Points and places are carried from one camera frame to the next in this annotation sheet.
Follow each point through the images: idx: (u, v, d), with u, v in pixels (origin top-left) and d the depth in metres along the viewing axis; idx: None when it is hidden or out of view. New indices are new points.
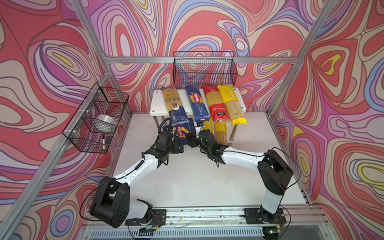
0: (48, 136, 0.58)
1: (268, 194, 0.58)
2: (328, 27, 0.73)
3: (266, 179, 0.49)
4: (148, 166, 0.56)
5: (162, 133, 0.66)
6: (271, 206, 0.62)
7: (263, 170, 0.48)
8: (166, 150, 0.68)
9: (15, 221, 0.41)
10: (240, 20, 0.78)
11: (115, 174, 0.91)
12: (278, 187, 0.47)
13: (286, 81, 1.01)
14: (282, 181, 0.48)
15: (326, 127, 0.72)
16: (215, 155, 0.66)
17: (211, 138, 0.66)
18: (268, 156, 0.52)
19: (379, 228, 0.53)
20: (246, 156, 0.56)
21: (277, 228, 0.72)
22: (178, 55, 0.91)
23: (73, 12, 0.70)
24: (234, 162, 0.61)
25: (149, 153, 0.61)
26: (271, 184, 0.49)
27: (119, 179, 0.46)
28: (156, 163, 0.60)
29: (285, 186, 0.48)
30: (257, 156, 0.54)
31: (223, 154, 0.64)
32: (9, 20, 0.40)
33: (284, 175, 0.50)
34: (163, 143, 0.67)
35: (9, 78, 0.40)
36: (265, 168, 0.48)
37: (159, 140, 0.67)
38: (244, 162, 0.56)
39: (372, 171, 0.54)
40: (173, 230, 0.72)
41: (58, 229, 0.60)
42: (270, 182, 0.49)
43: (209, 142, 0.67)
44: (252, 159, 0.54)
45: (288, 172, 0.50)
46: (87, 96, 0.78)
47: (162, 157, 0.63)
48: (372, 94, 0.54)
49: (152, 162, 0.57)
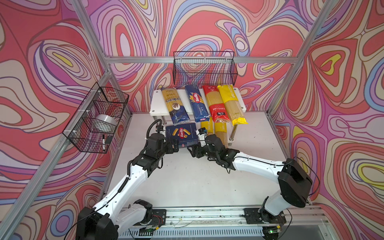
0: (48, 136, 0.58)
1: (274, 199, 0.59)
2: (328, 27, 0.73)
3: (286, 191, 0.46)
4: (135, 183, 0.50)
5: (151, 138, 0.58)
6: (274, 208, 0.61)
7: (283, 181, 0.44)
8: (157, 156, 0.61)
9: (15, 221, 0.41)
10: (240, 20, 0.78)
11: (115, 174, 0.91)
12: (299, 199, 0.44)
13: (286, 81, 1.01)
14: (303, 193, 0.45)
15: (326, 127, 0.72)
16: (224, 161, 0.63)
17: (218, 142, 0.63)
18: (287, 166, 0.48)
19: (379, 228, 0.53)
20: (263, 166, 0.52)
21: (277, 228, 0.72)
22: (178, 54, 0.91)
23: (72, 12, 0.69)
24: (247, 169, 0.57)
25: (136, 165, 0.55)
26: (291, 196, 0.46)
27: (100, 209, 0.41)
28: (145, 174, 0.54)
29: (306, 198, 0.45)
30: (276, 165, 0.50)
31: (234, 161, 0.59)
32: (9, 20, 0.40)
33: (305, 186, 0.46)
34: (153, 148, 0.59)
35: (8, 78, 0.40)
36: (286, 180, 0.44)
37: (148, 145, 0.60)
38: (260, 171, 0.52)
39: (372, 170, 0.54)
40: (173, 230, 0.72)
41: (58, 230, 0.60)
42: (290, 193, 0.45)
43: (217, 146, 0.63)
44: (269, 168, 0.50)
45: (307, 182, 0.47)
46: (87, 96, 0.78)
47: (152, 166, 0.57)
48: (372, 94, 0.54)
49: (139, 177, 0.51)
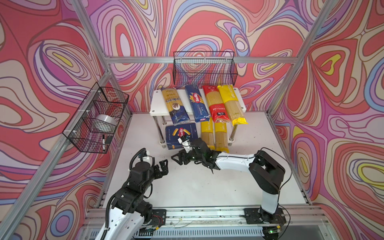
0: (48, 136, 0.58)
1: (265, 195, 0.58)
2: (328, 27, 0.73)
3: (259, 179, 0.50)
4: (116, 231, 0.47)
5: (135, 169, 0.53)
6: (269, 206, 0.62)
7: (254, 171, 0.49)
8: (141, 190, 0.55)
9: (15, 221, 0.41)
10: (240, 20, 0.78)
11: (115, 174, 0.91)
12: (271, 185, 0.48)
13: (286, 81, 1.01)
14: (275, 180, 0.49)
15: (326, 127, 0.72)
16: (209, 162, 0.69)
17: (203, 145, 0.68)
18: (259, 157, 0.54)
19: (379, 228, 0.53)
20: (238, 160, 0.58)
21: (277, 228, 0.72)
22: (178, 55, 0.91)
23: (72, 12, 0.69)
24: (228, 167, 0.62)
25: (116, 207, 0.50)
26: (265, 183, 0.49)
27: None
28: (126, 216, 0.49)
29: (278, 184, 0.49)
30: (249, 158, 0.55)
31: (217, 161, 0.65)
32: (9, 20, 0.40)
33: (277, 174, 0.51)
34: (136, 181, 0.54)
35: (9, 78, 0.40)
36: (257, 169, 0.49)
37: (132, 178, 0.54)
38: (237, 165, 0.57)
39: (372, 171, 0.54)
40: (173, 230, 0.72)
41: (58, 230, 0.60)
42: (263, 183, 0.50)
43: (202, 149, 0.68)
44: (243, 162, 0.55)
45: (279, 170, 0.51)
46: (87, 96, 0.78)
47: (135, 201, 0.52)
48: (372, 94, 0.54)
49: (119, 224, 0.47)
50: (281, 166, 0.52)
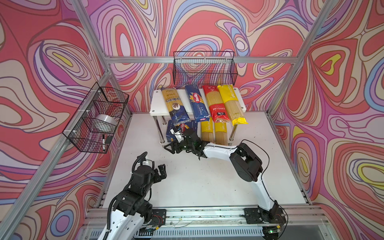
0: (48, 136, 0.58)
1: (256, 191, 0.63)
2: (328, 27, 0.73)
3: (238, 167, 0.57)
4: (117, 233, 0.48)
5: (137, 172, 0.55)
6: (262, 202, 0.64)
7: (234, 160, 0.55)
8: (143, 193, 0.57)
9: (15, 222, 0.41)
10: (240, 20, 0.78)
11: (115, 174, 0.91)
12: (247, 173, 0.55)
13: (286, 81, 1.01)
14: (251, 169, 0.56)
15: (326, 127, 0.72)
16: (198, 150, 0.76)
17: (194, 135, 0.75)
18: (241, 149, 0.61)
19: (379, 228, 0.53)
20: (222, 149, 0.64)
21: (277, 228, 0.72)
22: (178, 54, 0.91)
23: (72, 12, 0.69)
24: (214, 155, 0.69)
25: (117, 210, 0.51)
26: (241, 171, 0.57)
27: None
28: (128, 217, 0.50)
29: (253, 172, 0.56)
30: (231, 148, 0.62)
31: (204, 149, 0.72)
32: (9, 20, 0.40)
33: (253, 164, 0.58)
34: (138, 184, 0.56)
35: (9, 78, 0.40)
36: (235, 158, 0.56)
37: (134, 181, 0.56)
38: (221, 154, 0.64)
39: (371, 170, 0.54)
40: (173, 230, 0.72)
41: (58, 230, 0.60)
42: (240, 171, 0.57)
43: (192, 138, 0.76)
44: (226, 151, 0.62)
45: (257, 162, 0.58)
46: (87, 96, 0.78)
47: (136, 203, 0.53)
48: (372, 94, 0.54)
49: (120, 226, 0.48)
50: (259, 158, 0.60)
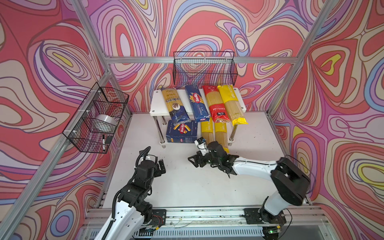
0: (48, 136, 0.58)
1: (274, 198, 0.59)
2: (328, 27, 0.73)
3: (281, 188, 0.47)
4: (121, 224, 0.48)
5: (141, 166, 0.57)
6: (275, 209, 0.61)
7: (276, 179, 0.46)
8: (146, 186, 0.58)
9: (15, 222, 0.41)
10: (240, 20, 0.78)
11: (115, 174, 0.91)
12: (295, 196, 0.45)
13: (286, 81, 1.01)
14: (299, 191, 0.46)
15: (326, 127, 0.72)
16: (226, 167, 0.66)
17: (219, 148, 0.67)
18: (281, 165, 0.51)
19: (379, 228, 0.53)
20: (258, 166, 0.55)
21: (277, 228, 0.72)
22: (178, 55, 0.91)
23: (73, 12, 0.70)
24: (246, 172, 0.60)
25: (122, 201, 0.52)
26: (287, 193, 0.47)
27: None
28: (132, 209, 0.52)
29: (303, 196, 0.45)
30: (270, 165, 0.52)
31: (234, 165, 0.63)
32: (9, 20, 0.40)
33: (301, 184, 0.47)
34: (142, 177, 0.57)
35: (9, 78, 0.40)
36: (279, 176, 0.46)
37: (138, 175, 0.57)
38: (256, 172, 0.55)
39: (372, 171, 0.54)
40: (173, 230, 0.72)
41: (58, 230, 0.60)
42: (285, 192, 0.47)
43: (218, 152, 0.67)
44: (264, 168, 0.52)
45: (304, 180, 0.48)
46: (87, 96, 0.78)
47: (140, 196, 0.54)
48: (372, 94, 0.54)
49: (125, 216, 0.49)
50: (306, 176, 0.48)
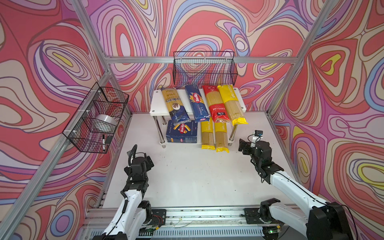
0: (48, 136, 0.58)
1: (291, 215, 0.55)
2: (328, 27, 0.73)
3: (312, 226, 0.43)
4: (135, 202, 0.55)
5: (134, 163, 0.64)
6: (279, 215, 0.60)
7: (313, 216, 0.42)
8: (145, 177, 0.69)
9: (15, 222, 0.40)
10: (240, 20, 0.78)
11: (115, 174, 0.91)
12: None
13: (286, 81, 1.01)
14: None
15: (326, 127, 0.72)
16: (263, 171, 0.63)
17: (266, 151, 0.62)
18: (327, 207, 0.43)
19: (379, 228, 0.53)
20: (299, 192, 0.50)
21: (277, 228, 0.72)
22: (178, 54, 0.91)
23: (72, 12, 0.69)
24: (283, 189, 0.55)
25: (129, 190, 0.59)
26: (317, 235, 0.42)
27: (111, 231, 0.44)
28: (140, 195, 0.58)
29: None
30: (316, 200, 0.46)
31: (273, 174, 0.59)
32: (9, 20, 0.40)
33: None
34: (138, 172, 0.65)
35: (9, 78, 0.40)
36: (318, 216, 0.41)
37: (134, 171, 0.64)
38: (295, 195, 0.50)
39: (371, 170, 0.54)
40: (173, 230, 0.72)
41: (58, 230, 0.60)
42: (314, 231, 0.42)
43: (264, 155, 0.64)
44: (305, 198, 0.47)
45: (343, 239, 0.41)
46: (87, 96, 0.78)
47: (143, 187, 0.63)
48: (372, 94, 0.54)
49: (136, 196, 0.56)
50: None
